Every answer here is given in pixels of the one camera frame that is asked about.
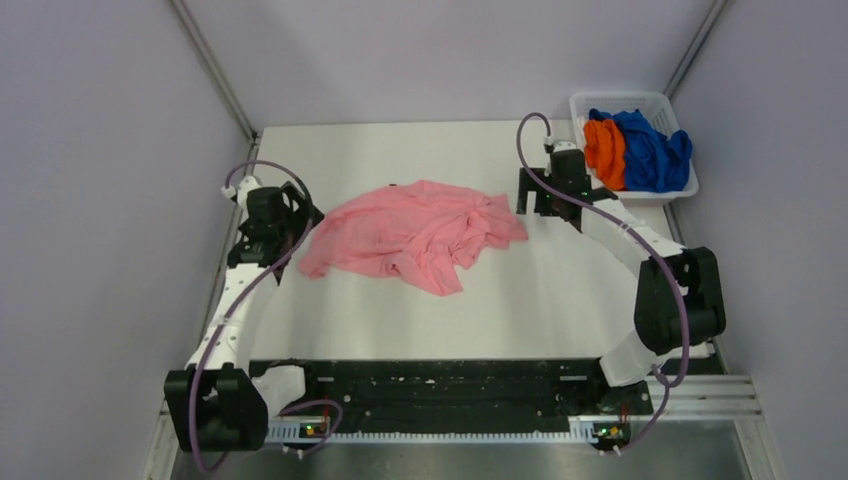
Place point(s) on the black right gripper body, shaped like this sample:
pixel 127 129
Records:
pixel 555 196

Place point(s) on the pink t shirt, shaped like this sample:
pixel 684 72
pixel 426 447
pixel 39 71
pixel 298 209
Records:
pixel 420 233

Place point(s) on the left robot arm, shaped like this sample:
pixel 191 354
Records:
pixel 214 403

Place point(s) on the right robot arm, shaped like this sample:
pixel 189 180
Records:
pixel 678 302

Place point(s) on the orange t shirt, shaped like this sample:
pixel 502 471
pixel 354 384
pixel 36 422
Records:
pixel 605 152

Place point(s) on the blue t shirt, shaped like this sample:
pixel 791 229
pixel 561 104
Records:
pixel 654 162

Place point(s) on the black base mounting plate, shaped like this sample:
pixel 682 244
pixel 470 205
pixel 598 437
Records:
pixel 466 396

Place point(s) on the left aluminium corner post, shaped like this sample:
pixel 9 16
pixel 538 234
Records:
pixel 212 67

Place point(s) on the aluminium corner post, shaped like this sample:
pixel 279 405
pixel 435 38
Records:
pixel 700 37
pixel 212 67

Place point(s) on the right aluminium corner post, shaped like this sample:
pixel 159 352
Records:
pixel 700 37

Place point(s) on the white slotted cable duct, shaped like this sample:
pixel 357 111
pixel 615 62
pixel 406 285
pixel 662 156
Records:
pixel 289 432

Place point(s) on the aluminium frame rail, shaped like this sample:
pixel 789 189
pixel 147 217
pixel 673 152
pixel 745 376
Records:
pixel 713 398

